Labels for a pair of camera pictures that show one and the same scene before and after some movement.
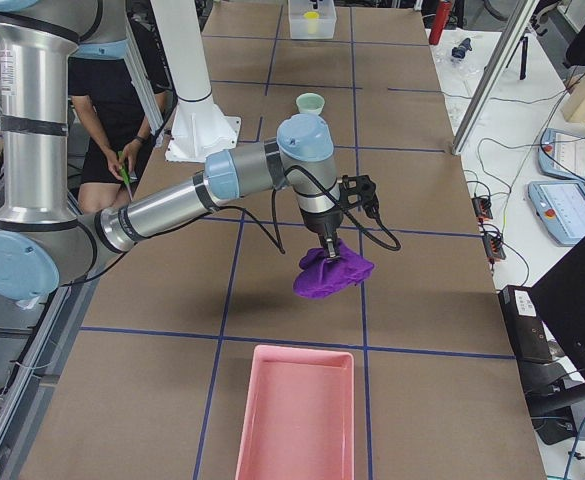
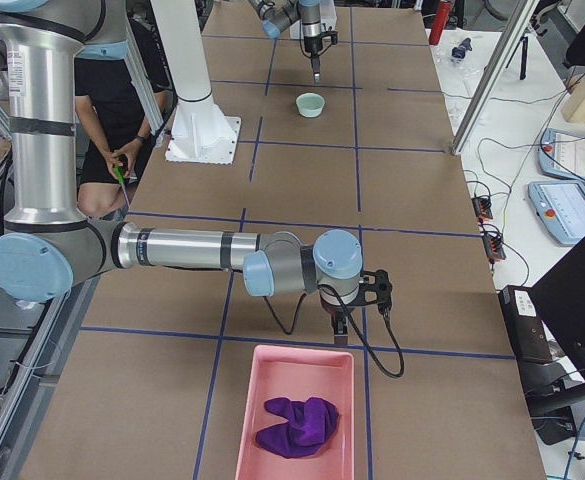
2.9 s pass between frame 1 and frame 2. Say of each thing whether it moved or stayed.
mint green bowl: stayed
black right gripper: moved
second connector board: stayed
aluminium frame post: stayed
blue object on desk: stayed
